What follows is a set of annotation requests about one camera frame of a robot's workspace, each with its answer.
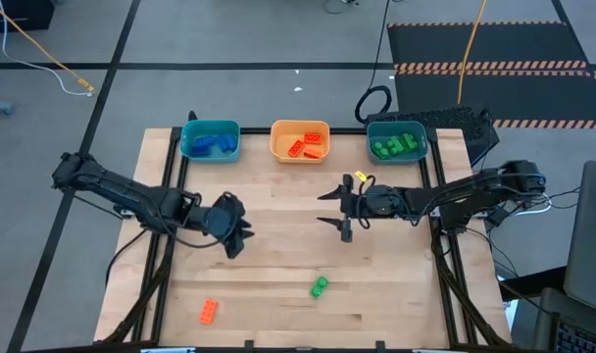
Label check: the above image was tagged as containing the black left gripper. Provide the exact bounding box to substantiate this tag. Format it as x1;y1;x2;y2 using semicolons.
202;191;256;260

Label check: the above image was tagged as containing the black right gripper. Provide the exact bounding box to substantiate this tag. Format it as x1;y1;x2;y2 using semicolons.
316;174;412;243

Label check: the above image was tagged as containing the yellow-orange plastic bin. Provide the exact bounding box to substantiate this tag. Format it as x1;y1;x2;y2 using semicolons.
270;119;331;165

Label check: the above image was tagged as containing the dark teal plastic bin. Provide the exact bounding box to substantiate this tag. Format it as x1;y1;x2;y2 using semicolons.
366;121;429;166

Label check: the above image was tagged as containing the light teal plastic bin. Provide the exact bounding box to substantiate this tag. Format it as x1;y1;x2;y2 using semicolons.
179;119;242;165

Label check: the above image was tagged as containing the black hazard-striped floor mat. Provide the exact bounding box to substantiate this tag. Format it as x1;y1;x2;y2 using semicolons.
386;20;596;131

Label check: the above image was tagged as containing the gray flat laptop lid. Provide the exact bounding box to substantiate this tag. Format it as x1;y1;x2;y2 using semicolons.
563;160;596;318

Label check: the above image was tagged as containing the black laptop keyboard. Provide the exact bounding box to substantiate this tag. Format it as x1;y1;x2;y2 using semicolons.
532;287;596;353

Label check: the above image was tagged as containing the black cabinet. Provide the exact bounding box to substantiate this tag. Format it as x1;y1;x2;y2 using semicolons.
0;0;55;34

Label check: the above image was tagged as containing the black coiled cable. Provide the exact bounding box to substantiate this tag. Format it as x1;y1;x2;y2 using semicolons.
354;0;394;126

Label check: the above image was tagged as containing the black aluminium table frame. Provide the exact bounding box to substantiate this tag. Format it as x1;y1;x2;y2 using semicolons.
101;110;513;353

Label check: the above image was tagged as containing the yellow hanging cable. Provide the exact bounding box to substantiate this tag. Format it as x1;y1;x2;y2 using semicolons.
456;0;488;106

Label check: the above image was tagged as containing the yellow cable with plug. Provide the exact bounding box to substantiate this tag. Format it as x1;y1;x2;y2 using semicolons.
0;0;96;94

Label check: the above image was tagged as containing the white floor cable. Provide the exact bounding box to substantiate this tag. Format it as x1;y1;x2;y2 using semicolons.
0;0;93;98

